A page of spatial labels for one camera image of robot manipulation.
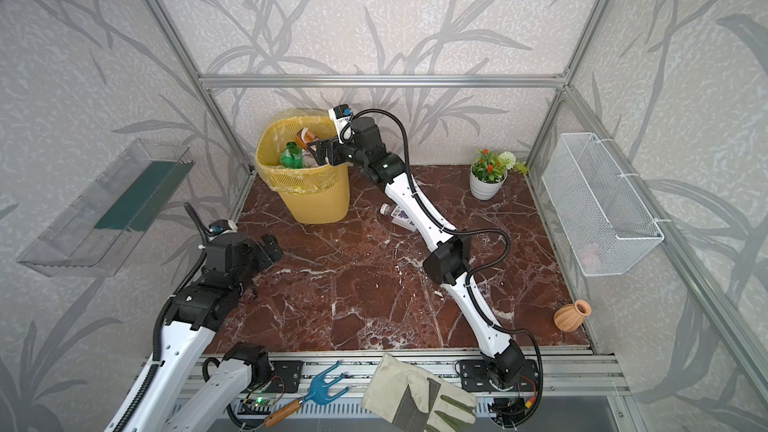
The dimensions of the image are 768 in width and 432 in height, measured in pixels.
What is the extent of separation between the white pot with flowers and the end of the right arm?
46 centimetres

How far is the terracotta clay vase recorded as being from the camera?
748 millimetres

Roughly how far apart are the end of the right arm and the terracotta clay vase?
0.63m

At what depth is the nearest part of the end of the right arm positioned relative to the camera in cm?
66

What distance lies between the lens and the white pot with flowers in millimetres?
1016

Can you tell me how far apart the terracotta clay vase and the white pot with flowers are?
44cm
